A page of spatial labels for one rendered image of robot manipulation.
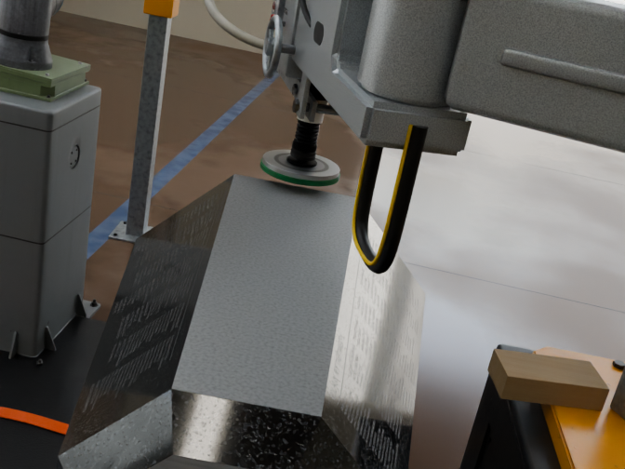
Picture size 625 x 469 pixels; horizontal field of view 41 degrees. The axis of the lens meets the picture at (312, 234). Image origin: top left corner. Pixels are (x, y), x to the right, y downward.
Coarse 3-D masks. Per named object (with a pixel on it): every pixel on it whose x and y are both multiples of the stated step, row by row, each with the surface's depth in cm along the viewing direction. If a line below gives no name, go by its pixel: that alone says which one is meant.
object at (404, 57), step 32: (384, 0) 142; (416, 0) 139; (448, 0) 138; (384, 32) 143; (416, 32) 140; (448, 32) 141; (384, 64) 144; (416, 64) 142; (448, 64) 143; (384, 96) 147; (416, 96) 144
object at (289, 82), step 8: (280, 72) 233; (288, 80) 222; (296, 80) 213; (288, 88) 221; (296, 88) 211; (296, 96) 212; (312, 96) 199; (296, 104) 196; (312, 104) 195; (320, 104) 199; (296, 112) 198; (312, 112) 196; (320, 112) 199; (328, 112) 199; (336, 112) 200; (312, 120) 197
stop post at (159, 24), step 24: (144, 0) 337; (168, 0) 336; (168, 24) 345; (144, 72) 350; (144, 96) 354; (144, 120) 357; (144, 144) 361; (144, 168) 365; (144, 192) 369; (144, 216) 374
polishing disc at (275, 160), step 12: (264, 156) 224; (276, 156) 226; (276, 168) 218; (288, 168) 219; (300, 168) 220; (312, 168) 222; (324, 168) 224; (336, 168) 226; (312, 180) 217; (324, 180) 219
